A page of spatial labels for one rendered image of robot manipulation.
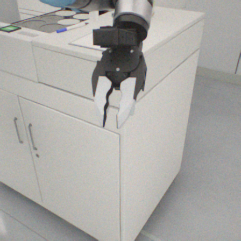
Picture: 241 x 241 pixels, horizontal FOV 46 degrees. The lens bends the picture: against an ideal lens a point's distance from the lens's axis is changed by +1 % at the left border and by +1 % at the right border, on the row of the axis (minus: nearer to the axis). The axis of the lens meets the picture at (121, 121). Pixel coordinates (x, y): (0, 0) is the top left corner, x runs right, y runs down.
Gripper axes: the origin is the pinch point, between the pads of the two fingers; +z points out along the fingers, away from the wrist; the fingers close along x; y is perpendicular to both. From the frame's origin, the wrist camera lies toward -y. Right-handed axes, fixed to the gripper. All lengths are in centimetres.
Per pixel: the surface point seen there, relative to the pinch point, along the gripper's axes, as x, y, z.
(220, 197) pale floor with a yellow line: -29, 129, 0
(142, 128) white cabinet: 3.6, 46.2, -12.5
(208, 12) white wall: -15, 179, -167
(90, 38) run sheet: 20.1, 26.6, -34.4
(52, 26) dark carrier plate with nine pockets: 50, 49, -56
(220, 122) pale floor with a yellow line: -31, 177, -62
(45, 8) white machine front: 75, 75, -87
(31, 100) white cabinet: 45, 42, -18
